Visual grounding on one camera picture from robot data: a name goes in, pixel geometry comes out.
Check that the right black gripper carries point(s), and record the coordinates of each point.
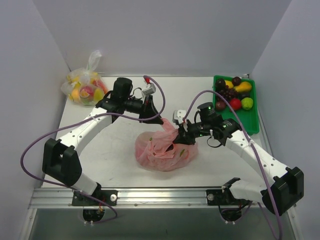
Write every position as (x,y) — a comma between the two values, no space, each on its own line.
(185,131)

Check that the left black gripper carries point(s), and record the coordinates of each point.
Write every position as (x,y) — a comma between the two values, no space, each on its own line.
(146,107)

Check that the pink plastic bag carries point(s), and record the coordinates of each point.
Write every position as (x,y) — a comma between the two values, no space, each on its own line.
(156,150)

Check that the dark maroon fake fruit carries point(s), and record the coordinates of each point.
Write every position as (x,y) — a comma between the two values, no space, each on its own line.
(220,105)

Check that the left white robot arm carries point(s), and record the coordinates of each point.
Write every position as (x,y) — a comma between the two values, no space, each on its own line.
(61,157)

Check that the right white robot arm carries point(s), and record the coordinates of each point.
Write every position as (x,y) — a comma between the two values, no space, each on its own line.
(283,186)

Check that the red fake pomegranate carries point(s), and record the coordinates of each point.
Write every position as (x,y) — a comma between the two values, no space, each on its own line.
(235,104)

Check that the dark fake grapes bunch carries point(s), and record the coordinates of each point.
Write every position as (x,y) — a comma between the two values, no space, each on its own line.
(227,93)

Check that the dark fake mangosteen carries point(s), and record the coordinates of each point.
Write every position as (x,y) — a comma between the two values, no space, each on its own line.
(220,84)

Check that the clear bag of fruits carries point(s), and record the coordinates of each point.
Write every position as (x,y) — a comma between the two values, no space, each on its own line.
(84,86)

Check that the yellow fake mango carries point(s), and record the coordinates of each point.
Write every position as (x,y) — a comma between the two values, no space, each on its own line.
(229,84)

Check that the green fake custard apple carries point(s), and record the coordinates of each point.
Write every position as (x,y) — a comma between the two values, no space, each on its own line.
(247,103)

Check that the black fake fruit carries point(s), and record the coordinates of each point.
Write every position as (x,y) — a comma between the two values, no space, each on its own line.
(245,95)

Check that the dark purple fake plum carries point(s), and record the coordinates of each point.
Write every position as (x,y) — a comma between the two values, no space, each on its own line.
(236,81)

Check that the orange yellow fake pear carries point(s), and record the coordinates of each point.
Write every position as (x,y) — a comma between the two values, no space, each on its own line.
(243,87)

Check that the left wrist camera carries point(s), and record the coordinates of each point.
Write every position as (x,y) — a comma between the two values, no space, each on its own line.
(148,90)

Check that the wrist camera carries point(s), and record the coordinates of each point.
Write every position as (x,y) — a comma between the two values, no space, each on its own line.
(178,117)
(148,90)

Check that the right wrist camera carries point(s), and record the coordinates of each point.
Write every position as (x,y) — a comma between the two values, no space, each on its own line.
(178,117)

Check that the aluminium front rail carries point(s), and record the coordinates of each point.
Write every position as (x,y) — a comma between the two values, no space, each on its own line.
(127,198)

